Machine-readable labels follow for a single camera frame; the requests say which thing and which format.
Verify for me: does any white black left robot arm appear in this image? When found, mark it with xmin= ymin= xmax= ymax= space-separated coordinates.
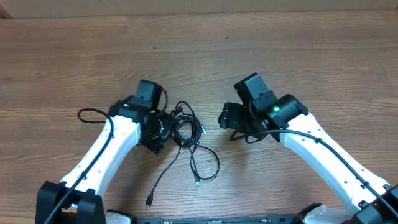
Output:
xmin=35 ymin=80 xmax=175 ymax=223

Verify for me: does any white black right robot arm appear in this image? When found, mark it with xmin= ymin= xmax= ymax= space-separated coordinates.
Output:
xmin=218 ymin=73 xmax=397 ymax=223

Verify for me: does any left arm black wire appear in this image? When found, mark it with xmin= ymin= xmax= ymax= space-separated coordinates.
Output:
xmin=43 ymin=108 xmax=115 ymax=224

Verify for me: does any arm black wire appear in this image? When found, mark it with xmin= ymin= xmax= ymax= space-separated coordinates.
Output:
xmin=43 ymin=108 xmax=115 ymax=224
xmin=229 ymin=129 xmax=398 ymax=212

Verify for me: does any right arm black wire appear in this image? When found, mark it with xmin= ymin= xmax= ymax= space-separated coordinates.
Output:
xmin=229 ymin=129 xmax=398 ymax=212

